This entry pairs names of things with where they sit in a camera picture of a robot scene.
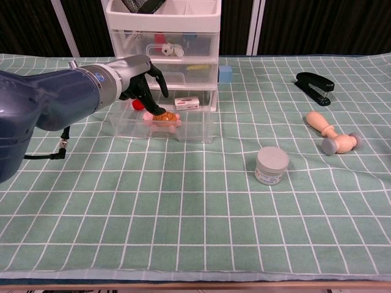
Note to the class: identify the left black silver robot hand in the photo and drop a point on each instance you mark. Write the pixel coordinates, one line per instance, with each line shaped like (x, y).
(137, 67)

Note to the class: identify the orange turtle toy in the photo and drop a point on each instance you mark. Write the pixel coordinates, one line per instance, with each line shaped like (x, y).
(168, 118)

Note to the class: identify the clear plastic drawer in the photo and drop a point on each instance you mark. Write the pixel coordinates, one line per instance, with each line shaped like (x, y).
(195, 77)
(201, 45)
(195, 128)

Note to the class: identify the left blue robot arm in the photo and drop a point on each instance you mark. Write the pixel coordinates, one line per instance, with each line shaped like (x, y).
(55, 100)

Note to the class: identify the white plastic drawer cabinet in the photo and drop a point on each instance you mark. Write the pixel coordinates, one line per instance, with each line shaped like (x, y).
(165, 21)

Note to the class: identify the white dotted toy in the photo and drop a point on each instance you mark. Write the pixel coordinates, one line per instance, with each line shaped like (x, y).
(137, 36)

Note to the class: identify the small soccer ball toy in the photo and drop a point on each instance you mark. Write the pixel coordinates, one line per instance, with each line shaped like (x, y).
(167, 49)

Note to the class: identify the red ball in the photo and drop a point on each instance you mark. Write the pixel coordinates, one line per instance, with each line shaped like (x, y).
(137, 105)

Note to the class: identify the white round toy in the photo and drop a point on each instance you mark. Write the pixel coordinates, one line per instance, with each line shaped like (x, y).
(178, 52)

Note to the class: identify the yellow toy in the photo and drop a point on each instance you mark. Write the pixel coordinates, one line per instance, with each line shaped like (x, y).
(195, 67)

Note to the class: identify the blue toy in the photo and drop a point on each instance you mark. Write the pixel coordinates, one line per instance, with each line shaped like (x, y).
(189, 37)

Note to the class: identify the white red small box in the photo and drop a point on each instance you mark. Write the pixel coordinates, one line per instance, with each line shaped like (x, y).
(187, 103)

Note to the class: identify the black mesh pen cup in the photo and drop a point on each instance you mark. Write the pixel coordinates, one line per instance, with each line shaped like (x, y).
(140, 5)

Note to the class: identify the blue foam cube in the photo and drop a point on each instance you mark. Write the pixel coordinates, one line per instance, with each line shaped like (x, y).
(225, 74)

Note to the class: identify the green checked tablecloth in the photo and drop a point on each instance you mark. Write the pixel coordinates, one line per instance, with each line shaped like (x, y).
(195, 213)

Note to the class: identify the grey lidded jar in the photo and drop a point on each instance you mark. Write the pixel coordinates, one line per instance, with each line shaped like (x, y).
(272, 164)

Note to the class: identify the black stapler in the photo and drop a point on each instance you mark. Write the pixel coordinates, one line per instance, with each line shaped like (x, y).
(314, 84)

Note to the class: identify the wooden toy hammer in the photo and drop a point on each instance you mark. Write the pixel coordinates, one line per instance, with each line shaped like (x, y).
(317, 122)

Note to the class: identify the aluminium frame post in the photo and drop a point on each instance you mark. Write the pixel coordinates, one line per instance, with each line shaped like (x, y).
(65, 27)
(255, 27)

